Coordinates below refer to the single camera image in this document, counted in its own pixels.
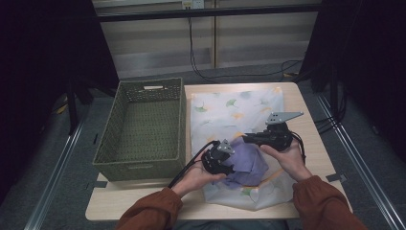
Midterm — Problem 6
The metal floor rail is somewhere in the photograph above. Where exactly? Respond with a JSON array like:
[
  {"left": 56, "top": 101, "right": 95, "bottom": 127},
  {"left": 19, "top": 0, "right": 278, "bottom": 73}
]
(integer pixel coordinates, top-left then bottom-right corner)
[
  {"left": 315, "top": 94, "right": 406, "bottom": 230},
  {"left": 23, "top": 104, "right": 94, "bottom": 230}
]

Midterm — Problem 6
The white wall socket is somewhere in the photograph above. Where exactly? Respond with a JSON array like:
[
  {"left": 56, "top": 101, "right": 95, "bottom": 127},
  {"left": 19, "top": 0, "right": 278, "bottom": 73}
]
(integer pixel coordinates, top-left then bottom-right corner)
[{"left": 181, "top": 0, "right": 205, "bottom": 10}]

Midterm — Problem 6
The white leaf-print laundry bag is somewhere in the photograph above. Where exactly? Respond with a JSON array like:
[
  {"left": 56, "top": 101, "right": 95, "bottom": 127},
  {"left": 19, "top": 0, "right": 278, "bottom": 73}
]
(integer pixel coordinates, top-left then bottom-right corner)
[{"left": 190, "top": 86, "right": 300, "bottom": 212}]

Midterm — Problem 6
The black stand leg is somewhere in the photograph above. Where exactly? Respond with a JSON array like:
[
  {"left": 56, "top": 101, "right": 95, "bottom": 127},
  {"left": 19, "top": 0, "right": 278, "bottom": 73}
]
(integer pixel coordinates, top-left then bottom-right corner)
[{"left": 65, "top": 76, "right": 94, "bottom": 136}]

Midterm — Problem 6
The black tape piece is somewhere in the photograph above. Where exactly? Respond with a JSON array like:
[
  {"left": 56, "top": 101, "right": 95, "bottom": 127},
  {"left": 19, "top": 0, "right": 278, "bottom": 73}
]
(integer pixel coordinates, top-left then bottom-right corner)
[{"left": 325, "top": 172, "right": 349, "bottom": 183}]

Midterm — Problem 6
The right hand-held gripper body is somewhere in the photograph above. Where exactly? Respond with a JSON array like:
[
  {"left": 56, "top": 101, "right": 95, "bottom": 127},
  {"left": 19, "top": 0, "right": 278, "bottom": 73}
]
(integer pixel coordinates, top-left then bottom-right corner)
[{"left": 255, "top": 110, "right": 305, "bottom": 152}]

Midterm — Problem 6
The bundle of black floor cables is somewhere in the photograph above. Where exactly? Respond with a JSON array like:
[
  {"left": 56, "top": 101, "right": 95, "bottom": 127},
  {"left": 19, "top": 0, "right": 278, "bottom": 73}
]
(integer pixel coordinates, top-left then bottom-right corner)
[{"left": 314, "top": 85, "right": 350, "bottom": 135}]

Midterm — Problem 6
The green woven basket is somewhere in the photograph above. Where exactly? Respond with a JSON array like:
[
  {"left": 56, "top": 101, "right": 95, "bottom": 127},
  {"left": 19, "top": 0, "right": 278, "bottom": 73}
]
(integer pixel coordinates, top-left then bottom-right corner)
[{"left": 92, "top": 77, "right": 188, "bottom": 182}]

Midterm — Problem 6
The black horizontal bar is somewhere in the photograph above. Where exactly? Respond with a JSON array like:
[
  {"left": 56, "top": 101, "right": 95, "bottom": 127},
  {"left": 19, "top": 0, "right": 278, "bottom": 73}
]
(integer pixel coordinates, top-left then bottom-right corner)
[{"left": 95, "top": 3, "right": 324, "bottom": 23}]

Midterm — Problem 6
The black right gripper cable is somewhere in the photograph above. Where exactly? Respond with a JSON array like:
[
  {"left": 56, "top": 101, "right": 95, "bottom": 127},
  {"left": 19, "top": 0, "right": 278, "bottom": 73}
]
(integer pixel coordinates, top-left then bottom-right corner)
[{"left": 288, "top": 130, "right": 307, "bottom": 162}]

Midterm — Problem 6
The person's left hand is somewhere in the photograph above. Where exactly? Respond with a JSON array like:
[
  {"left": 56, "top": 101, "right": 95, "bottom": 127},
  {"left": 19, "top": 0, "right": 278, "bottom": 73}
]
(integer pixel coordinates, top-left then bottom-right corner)
[{"left": 171, "top": 158, "right": 228, "bottom": 198}]

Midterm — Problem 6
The purple cloth garment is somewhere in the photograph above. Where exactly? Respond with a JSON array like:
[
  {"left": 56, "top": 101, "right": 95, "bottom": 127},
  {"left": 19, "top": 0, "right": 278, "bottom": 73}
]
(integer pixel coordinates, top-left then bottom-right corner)
[{"left": 219, "top": 137, "right": 270, "bottom": 190}]

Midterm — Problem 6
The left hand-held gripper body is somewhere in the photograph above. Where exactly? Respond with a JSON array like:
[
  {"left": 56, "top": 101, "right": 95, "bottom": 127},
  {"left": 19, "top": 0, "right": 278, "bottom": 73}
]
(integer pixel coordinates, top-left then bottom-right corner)
[{"left": 200, "top": 138, "right": 237, "bottom": 175}]

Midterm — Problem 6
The long black wall cable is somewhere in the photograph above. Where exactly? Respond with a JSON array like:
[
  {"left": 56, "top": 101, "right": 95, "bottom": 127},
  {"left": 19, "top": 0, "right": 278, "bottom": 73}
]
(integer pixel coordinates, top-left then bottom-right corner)
[{"left": 188, "top": 16, "right": 305, "bottom": 84}]

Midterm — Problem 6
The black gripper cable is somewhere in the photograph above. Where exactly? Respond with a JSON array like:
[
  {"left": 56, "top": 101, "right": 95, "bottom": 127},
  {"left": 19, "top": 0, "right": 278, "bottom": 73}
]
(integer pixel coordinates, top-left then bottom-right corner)
[
  {"left": 167, "top": 140, "right": 221, "bottom": 190},
  {"left": 288, "top": 130, "right": 307, "bottom": 162}
]

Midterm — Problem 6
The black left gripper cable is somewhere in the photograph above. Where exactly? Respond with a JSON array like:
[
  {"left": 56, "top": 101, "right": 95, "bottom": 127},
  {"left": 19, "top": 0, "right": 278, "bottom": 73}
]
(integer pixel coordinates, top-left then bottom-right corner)
[{"left": 167, "top": 140, "right": 221, "bottom": 190}]

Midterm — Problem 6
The person's right hand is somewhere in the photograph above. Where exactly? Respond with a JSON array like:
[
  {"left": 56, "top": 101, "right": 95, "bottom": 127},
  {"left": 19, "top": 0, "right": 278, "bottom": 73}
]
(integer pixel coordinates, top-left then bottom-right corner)
[{"left": 259, "top": 140, "right": 314, "bottom": 183}]

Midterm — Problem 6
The dark curtain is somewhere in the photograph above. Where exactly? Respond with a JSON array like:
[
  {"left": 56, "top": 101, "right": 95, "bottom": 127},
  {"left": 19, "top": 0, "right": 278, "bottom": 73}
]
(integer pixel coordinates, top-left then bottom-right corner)
[
  {"left": 0, "top": 0, "right": 121, "bottom": 205},
  {"left": 300, "top": 0, "right": 406, "bottom": 154}
]

